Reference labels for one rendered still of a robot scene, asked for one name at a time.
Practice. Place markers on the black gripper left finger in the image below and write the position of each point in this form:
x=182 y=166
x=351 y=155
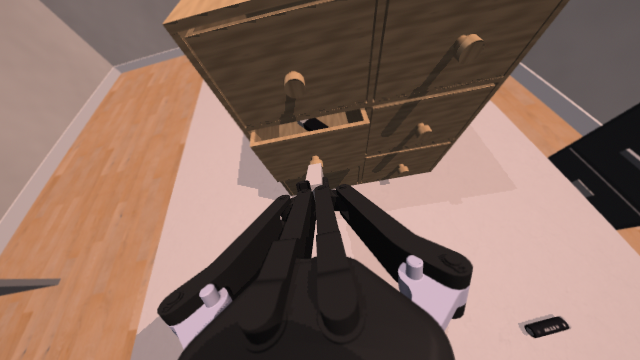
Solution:
x=192 y=306

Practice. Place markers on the small wooden chest of drawers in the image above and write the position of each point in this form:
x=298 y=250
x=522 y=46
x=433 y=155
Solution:
x=190 y=14

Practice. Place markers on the black and white eraser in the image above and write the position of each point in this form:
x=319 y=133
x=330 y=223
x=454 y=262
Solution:
x=312 y=124

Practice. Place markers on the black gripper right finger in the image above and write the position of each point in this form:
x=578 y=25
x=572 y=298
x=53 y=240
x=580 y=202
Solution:
x=434 y=277

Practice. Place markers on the brown wooden drawer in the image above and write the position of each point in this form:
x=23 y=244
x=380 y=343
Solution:
x=393 y=125
x=349 y=176
x=318 y=52
x=336 y=148
x=427 y=44
x=394 y=164

